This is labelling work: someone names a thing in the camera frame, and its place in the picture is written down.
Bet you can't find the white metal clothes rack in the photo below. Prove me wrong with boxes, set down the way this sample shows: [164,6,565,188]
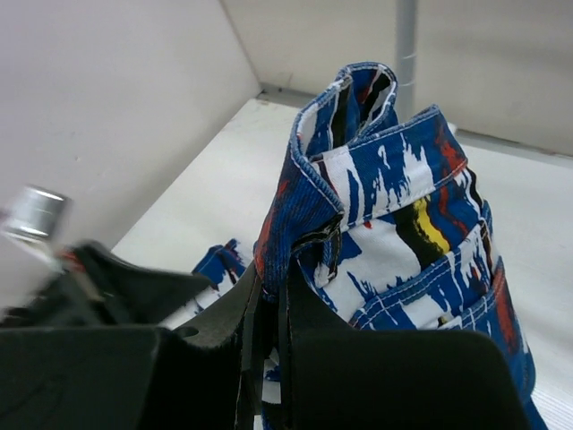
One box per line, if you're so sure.
[396,0,419,123]

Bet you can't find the blue patterned trousers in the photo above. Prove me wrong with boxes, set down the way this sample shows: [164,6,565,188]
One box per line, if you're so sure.
[169,61,550,430]

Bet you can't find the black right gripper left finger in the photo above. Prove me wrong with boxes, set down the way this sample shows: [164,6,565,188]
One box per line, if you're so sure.
[1,261,263,429]

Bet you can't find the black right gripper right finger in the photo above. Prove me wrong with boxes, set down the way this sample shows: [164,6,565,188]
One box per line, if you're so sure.
[263,263,533,429]

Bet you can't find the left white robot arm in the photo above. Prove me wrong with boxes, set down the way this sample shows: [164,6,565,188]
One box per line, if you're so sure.
[1,185,212,329]

